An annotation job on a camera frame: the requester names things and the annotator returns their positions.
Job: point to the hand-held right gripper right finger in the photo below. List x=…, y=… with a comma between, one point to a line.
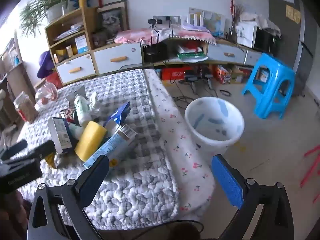
x=227, y=180

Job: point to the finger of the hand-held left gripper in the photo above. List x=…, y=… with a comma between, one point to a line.
x=42, y=149
x=16, y=148

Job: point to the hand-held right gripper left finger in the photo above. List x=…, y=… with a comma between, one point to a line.
x=95, y=178

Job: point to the white dark blue carton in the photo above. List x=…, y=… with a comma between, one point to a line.
x=61, y=136

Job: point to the small white bottle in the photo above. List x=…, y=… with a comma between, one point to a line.
x=75, y=130

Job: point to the blue white tube box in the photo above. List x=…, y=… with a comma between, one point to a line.
x=112, y=145

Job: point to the yellow sponge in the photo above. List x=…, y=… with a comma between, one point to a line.
x=90, y=140

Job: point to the red printed wrapper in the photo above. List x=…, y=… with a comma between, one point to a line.
x=67, y=115

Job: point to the white plastic trash bin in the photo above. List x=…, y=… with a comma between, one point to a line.
x=200, y=140

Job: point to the white bottle green label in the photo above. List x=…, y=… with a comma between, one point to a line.
x=82, y=110

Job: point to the silver foil wrapper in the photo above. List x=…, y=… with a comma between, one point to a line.
x=78, y=92

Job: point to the tissue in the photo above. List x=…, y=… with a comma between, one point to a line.
x=95, y=105

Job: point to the person's left forearm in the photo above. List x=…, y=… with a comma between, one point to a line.
x=12, y=217

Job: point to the clear snack package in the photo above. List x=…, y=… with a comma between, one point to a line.
x=25, y=107

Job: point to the grey checked quilt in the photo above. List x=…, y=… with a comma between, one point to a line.
x=140, y=180

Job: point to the glass jar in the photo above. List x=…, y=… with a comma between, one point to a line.
x=46, y=93

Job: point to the red bag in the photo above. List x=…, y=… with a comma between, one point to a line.
x=55, y=80

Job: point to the wooden side shelf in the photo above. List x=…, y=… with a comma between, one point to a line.
x=17, y=75

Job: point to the red tape strip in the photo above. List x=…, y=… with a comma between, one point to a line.
x=312, y=151
x=310, y=171

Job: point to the purple hat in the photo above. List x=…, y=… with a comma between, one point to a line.
x=45, y=62

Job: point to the yellow jars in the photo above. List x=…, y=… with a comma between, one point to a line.
x=68, y=51

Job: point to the brown cardboard box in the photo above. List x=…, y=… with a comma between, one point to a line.
x=240, y=76

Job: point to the orange printed carton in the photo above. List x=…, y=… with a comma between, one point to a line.
x=223, y=75

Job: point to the white blue small box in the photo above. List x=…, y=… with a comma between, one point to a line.
x=262, y=75

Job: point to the white box blue label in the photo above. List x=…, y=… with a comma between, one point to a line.
x=81, y=43

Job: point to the red carton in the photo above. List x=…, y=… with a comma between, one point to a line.
x=173, y=73

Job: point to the stack of papers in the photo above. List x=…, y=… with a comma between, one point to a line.
x=70, y=31

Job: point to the blue plastic stool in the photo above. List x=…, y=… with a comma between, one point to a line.
x=272, y=65

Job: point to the wooden low tv stand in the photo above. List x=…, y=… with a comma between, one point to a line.
x=172, y=63

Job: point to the green white plastic bag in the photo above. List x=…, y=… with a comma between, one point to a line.
x=191, y=56

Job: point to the wooden shelf cabinet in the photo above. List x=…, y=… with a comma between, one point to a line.
x=87, y=25

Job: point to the black electronics box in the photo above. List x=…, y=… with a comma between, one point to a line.
x=155, y=52

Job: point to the green potted plant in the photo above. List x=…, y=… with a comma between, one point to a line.
x=37, y=7

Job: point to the black monitor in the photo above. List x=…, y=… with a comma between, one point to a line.
x=265, y=41

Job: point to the framed picture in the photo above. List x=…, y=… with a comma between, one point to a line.
x=112, y=21

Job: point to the white appliance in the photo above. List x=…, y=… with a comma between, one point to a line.
x=245, y=33

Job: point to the grey refrigerator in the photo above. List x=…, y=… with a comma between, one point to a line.
x=287, y=42

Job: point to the pink floral cloth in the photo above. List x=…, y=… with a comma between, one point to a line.
x=140, y=35

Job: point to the blue dinosaur toy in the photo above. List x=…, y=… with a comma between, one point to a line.
x=73, y=1

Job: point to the yellow cylinder can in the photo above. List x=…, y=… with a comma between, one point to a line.
x=82, y=0

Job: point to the world map poster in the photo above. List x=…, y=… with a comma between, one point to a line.
x=215, y=22

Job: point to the dried branches in vase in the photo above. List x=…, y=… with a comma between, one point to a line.
x=236, y=17

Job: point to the beige cloth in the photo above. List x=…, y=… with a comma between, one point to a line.
x=265, y=21

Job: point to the white picket holder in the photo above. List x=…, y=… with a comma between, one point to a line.
x=193, y=20

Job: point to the black charger plugs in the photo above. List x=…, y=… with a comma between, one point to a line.
x=155, y=21

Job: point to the white wall power outlet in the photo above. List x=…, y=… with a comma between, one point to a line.
x=172, y=18

